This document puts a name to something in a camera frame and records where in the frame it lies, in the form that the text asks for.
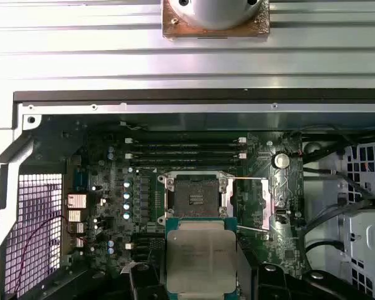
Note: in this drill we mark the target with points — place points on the black RAM slot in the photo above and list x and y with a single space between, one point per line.
187 162
187 147
187 155
187 140

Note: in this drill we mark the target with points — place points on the perforated metal drive cage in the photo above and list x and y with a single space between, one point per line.
368 237

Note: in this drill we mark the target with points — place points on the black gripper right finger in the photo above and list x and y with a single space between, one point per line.
278 286

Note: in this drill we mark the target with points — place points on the green motherboard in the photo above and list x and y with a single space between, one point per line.
256 250

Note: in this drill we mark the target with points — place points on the CPU socket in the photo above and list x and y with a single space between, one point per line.
197 193

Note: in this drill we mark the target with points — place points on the silver coin battery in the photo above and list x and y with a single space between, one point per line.
281 160

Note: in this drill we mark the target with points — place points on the silver CPU green substrate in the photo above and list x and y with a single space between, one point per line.
201 259

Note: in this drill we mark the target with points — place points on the metal socket cover frame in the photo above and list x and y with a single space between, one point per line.
268 203

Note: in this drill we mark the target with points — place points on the black round knob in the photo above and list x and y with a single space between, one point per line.
312 147

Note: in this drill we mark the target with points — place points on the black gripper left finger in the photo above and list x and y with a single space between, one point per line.
148 284

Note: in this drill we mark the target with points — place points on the metal rear port shell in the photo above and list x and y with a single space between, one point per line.
74 216
81 242
78 228
77 200

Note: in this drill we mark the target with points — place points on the silver round capacitor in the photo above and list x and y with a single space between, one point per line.
127 206
127 196
126 215
127 184

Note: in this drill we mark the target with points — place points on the black PC case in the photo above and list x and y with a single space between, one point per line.
175 101

